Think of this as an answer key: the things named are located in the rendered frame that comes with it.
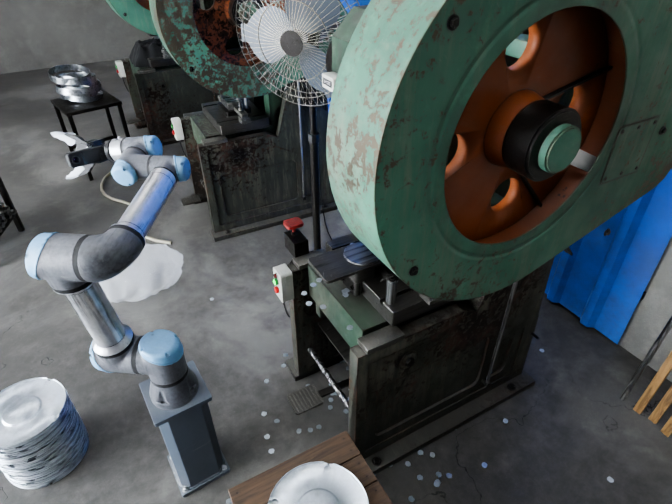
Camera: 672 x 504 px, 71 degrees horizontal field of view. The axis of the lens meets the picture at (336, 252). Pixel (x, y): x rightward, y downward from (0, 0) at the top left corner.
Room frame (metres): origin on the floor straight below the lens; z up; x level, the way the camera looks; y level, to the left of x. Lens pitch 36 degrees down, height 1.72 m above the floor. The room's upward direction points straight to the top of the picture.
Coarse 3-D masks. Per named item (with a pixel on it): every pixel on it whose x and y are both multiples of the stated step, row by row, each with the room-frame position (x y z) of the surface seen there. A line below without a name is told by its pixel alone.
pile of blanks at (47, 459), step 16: (64, 416) 1.04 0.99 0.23; (48, 432) 0.96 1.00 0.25; (64, 432) 1.00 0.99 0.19; (80, 432) 1.07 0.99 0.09; (0, 448) 0.90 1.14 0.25; (16, 448) 0.90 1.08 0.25; (32, 448) 0.92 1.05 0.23; (48, 448) 0.95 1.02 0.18; (64, 448) 0.98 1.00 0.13; (80, 448) 1.02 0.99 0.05; (0, 464) 0.90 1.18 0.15; (16, 464) 0.90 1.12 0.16; (32, 464) 0.90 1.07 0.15; (48, 464) 0.92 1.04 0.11; (64, 464) 0.95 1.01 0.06; (16, 480) 0.89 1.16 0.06; (32, 480) 0.90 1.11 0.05; (48, 480) 0.91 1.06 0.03
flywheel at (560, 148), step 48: (528, 48) 1.02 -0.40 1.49; (576, 48) 1.06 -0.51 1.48; (480, 96) 0.94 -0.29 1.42; (528, 96) 0.97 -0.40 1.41; (576, 96) 1.12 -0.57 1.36; (480, 144) 0.95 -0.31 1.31; (528, 144) 0.87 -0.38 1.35; (576, 144) 0.89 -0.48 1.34; (480, 192) 0.96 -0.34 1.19; (528, 192) 1.05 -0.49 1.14; (480, 240) 0.98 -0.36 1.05
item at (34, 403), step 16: (16, 384) 1.15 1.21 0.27; (32, 384) 1.15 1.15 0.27; (48, 384) 1.15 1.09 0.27; (0, 400) 1.08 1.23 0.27; (16, 400) 1.07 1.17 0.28; (32, 400) 1.07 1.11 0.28; (48, 400) 1.08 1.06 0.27; (64, 400) 1.08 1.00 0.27; (0, 416) 1.01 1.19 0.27; (16, 416) 1.01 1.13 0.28; (32, 416) 1.01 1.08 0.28; (48, 416) 1.01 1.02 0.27; (0, 432) 0.95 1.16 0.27; (16, 432) 0.95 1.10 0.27; (32, 432) 0.95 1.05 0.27
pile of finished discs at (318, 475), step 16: (304, 464) 0.77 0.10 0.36; (320, 464) 0.78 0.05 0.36; (336, 464) 0.77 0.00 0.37; (288, 480) 0.73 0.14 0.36; (304, 480) 0.73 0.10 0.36; (320, 480) 0.73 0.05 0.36; (336, 480) 0.73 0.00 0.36; (352, 480) 0.73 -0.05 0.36; (272, 496) 0.68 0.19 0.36; (288, 496) 0.68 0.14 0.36; (304, 496) 0.68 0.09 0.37; (320, 496) 0.68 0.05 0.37; (336, 496) 0.68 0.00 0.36; (352, 496) 0.68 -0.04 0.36
